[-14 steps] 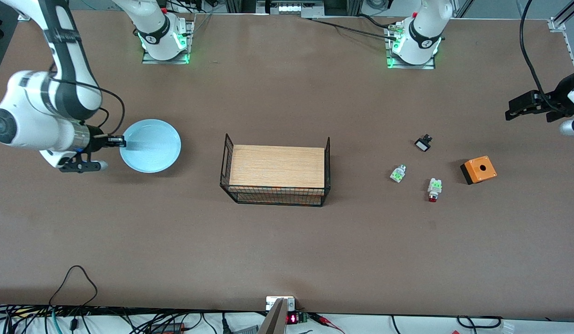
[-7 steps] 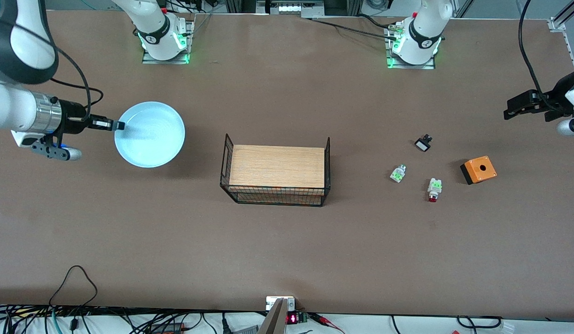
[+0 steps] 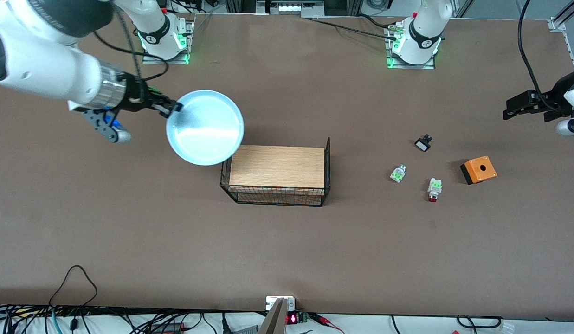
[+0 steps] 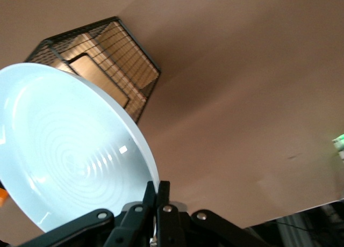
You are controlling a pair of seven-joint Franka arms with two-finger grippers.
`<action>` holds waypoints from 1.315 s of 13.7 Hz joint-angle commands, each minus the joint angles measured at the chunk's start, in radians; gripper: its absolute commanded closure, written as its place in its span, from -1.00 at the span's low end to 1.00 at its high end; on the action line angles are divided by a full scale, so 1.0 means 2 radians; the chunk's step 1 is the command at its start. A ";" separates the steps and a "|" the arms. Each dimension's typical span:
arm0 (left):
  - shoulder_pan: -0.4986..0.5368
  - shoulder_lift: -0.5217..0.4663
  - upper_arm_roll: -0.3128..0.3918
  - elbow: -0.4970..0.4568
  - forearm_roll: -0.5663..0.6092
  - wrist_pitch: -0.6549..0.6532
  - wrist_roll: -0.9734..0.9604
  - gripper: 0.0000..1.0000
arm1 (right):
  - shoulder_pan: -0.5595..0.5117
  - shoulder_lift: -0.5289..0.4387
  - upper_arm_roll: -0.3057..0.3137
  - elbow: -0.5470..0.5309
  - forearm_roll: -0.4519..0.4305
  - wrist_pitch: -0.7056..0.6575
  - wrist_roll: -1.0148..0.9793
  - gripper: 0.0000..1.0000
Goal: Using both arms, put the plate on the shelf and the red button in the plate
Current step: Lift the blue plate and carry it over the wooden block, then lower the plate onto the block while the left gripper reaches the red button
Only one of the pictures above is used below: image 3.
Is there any light blue plate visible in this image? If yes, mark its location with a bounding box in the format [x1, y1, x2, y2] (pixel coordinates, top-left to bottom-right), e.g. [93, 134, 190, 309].
[166, 90, 245, 167]

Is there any red push button switch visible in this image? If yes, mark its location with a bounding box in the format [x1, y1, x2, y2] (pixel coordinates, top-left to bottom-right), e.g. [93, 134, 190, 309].
[427, 177, 444, 203]

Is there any wooden board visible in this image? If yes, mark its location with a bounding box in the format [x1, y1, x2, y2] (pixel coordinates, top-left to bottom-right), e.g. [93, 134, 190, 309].
[230, 145, 326, 205]

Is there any white device with lights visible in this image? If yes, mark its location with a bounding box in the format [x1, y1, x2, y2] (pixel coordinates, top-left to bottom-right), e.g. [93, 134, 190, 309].
[277, 2, 317, 15]

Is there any black power adapter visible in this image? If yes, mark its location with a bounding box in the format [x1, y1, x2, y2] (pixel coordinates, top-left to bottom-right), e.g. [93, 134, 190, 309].
[150, 322, 186, 334]

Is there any grey angled bar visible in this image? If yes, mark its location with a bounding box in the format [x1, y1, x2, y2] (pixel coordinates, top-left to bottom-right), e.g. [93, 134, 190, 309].
[258, 298, 288, 334]

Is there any red clip lead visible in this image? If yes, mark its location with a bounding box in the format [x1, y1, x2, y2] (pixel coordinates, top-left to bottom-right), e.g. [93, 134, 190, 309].
[310, 313, 345, 334]

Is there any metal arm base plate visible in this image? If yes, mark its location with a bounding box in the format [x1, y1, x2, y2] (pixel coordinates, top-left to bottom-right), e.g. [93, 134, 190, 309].
[142, 21, 193, 65]
[386, 23, 437, 70]

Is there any orange push-button enclosure box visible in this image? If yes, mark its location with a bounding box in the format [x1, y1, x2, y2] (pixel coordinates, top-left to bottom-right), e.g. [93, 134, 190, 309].
[460, 156, 497, 185]

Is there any aluminium profile rail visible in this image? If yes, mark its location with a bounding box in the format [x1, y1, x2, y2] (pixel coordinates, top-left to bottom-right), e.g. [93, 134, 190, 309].
[548, 0, 574, 32]

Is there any black wire basket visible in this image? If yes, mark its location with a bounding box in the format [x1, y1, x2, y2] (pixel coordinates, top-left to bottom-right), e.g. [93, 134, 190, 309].
[220, 137, 331, 207]

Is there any black looped cable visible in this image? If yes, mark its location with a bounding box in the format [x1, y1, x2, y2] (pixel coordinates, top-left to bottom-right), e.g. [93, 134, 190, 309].
[49, 265, 98, 308]

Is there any black cable on table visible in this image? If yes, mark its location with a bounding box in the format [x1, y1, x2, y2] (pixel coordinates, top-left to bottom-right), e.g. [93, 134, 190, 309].
[303, 14, 401, 42]

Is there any small metal bracket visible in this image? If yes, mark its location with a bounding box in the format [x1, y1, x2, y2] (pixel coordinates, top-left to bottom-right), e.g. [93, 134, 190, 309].
[265, 296, 296, 312]

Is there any black coiled cable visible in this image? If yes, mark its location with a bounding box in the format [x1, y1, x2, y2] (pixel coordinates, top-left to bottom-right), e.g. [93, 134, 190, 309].
[456, 315, 504, 329]

